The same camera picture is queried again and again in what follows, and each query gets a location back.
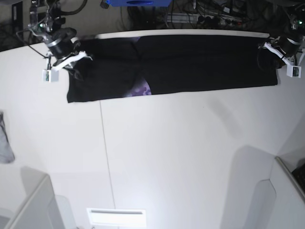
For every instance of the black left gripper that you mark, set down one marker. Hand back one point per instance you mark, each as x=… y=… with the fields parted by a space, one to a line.
x=287 y=46

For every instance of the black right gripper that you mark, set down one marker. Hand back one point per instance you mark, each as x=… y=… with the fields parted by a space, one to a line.
x=61 y=46

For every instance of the black T-shirt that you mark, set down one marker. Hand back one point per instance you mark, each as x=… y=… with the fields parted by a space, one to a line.
x=165 y=64

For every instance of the blue box at top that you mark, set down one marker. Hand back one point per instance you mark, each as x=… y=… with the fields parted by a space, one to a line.
x=134 y=3

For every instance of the white power strip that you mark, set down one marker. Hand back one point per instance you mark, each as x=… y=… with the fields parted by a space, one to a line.
x=223 y=20

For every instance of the grey cloth at left edge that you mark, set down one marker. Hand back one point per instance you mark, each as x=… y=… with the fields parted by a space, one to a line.
x=6 y=153

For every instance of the black keyboard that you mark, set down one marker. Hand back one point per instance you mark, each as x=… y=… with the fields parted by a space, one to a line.
x=299 y=175

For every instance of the white bin lower right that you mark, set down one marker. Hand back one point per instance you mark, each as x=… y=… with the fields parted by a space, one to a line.
x=279 y=202

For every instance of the white bin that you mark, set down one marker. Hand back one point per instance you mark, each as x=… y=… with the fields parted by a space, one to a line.
x=39 y=210
x=279 y=202

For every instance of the white bin lower left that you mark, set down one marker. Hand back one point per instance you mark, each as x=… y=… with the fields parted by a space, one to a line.
x=39 y=210

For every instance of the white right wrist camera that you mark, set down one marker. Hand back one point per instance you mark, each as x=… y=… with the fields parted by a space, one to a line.
x=51 y=73

